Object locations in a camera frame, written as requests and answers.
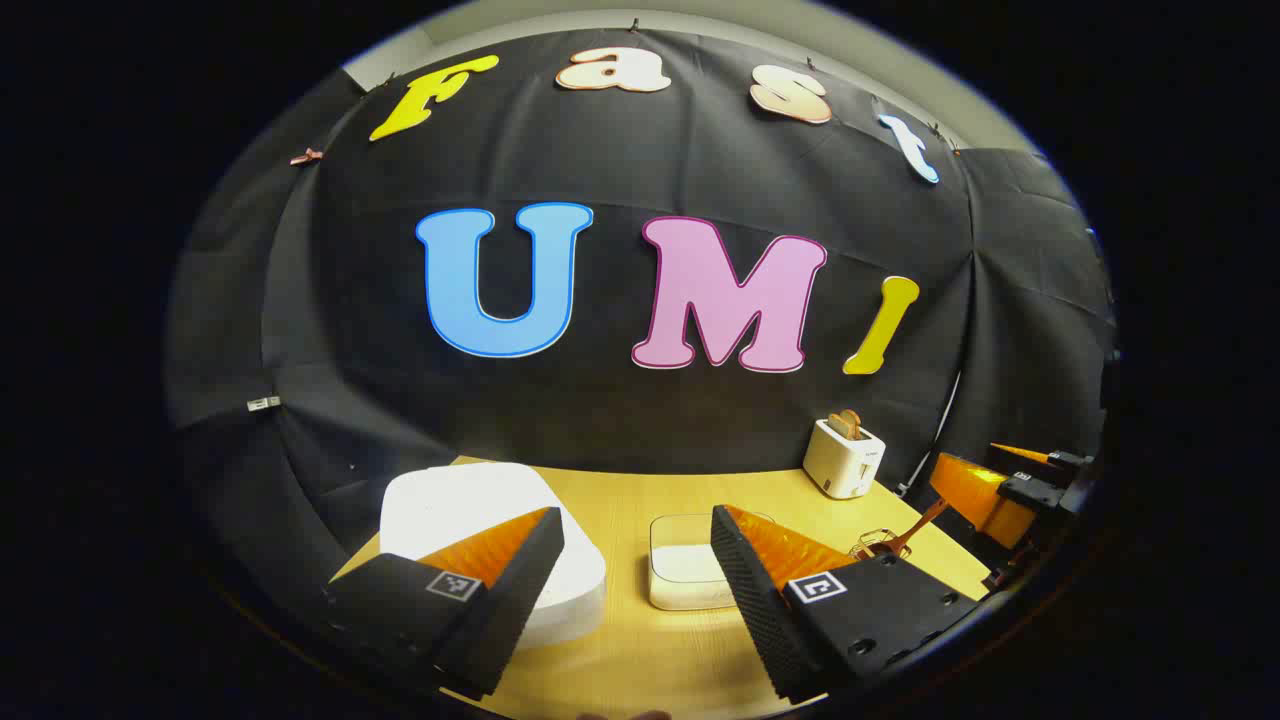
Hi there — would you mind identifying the white toaster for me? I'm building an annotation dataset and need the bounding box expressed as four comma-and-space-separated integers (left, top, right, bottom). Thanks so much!
803, 418, 887, 499

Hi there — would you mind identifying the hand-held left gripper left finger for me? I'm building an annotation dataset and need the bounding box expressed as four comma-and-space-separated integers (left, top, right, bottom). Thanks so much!
322, 507, 566, 701

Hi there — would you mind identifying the white rice cooker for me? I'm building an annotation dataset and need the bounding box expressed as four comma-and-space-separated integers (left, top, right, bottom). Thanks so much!
380, 462, 608, 651

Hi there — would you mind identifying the clear plastic container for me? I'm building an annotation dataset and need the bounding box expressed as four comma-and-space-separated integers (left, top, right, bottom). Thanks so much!
648, 513, 776, 611

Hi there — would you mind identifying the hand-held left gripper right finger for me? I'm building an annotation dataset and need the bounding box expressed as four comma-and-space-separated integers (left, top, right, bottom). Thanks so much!
710, 505, 981, 706

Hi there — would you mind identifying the white power cable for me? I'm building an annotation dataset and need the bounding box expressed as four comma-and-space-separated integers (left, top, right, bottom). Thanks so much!
897, 372, 963, 498

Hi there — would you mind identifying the black backdrop cloth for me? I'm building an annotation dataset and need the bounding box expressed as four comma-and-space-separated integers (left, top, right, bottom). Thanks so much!
165, 28, 1119, 561

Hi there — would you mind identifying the brown wooden spoon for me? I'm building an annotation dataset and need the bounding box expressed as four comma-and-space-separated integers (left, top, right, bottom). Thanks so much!
865, 497, 951, 559

